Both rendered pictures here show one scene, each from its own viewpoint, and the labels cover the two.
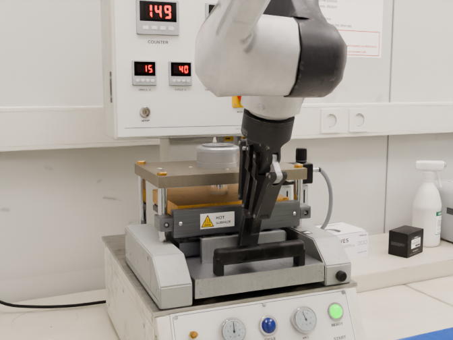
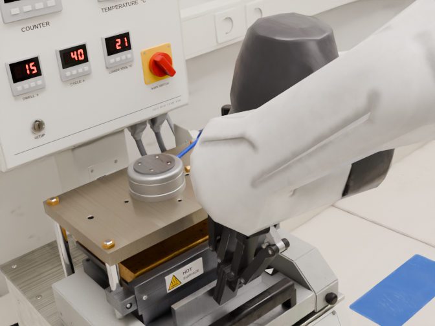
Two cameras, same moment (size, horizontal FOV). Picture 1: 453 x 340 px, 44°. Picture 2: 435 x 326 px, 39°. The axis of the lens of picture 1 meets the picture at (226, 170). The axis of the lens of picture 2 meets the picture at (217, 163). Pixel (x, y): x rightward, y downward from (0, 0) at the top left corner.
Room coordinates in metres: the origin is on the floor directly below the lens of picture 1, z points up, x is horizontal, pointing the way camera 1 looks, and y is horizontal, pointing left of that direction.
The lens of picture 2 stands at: (0.25, 0.14, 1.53)
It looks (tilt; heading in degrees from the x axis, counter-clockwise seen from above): 27 degrees down; 344
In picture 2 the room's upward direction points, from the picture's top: 5 degrees counter-clockwise
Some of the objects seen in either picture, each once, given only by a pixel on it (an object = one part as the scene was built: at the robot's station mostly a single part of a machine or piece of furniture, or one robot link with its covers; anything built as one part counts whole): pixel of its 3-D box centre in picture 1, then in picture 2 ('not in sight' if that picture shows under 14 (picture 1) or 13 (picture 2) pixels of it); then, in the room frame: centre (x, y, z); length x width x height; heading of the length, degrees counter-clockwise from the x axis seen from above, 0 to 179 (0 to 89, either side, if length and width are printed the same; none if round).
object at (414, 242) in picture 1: (406, 241); not in sight; (1.52, -0.50, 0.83); 0.09 x 0.06 x 0.07; 134
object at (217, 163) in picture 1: (222, 176); (158, 190); (1.05, 0.01, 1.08); 0.31 x 0.24 x 0.13; 111
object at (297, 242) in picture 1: (259, 256); (250, 315); (0.84, -0.05, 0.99); 0.15 x 0.02 x 0.04; 111
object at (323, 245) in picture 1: (303, 245); (270, 252); (0.99, -0.14, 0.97); 0.26 x 0.05 x 0.07; 21
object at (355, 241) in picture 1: (321, 243); not in sight; (1.49, -0.26, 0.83); 0.23 x 0.12 x 0.07; 119
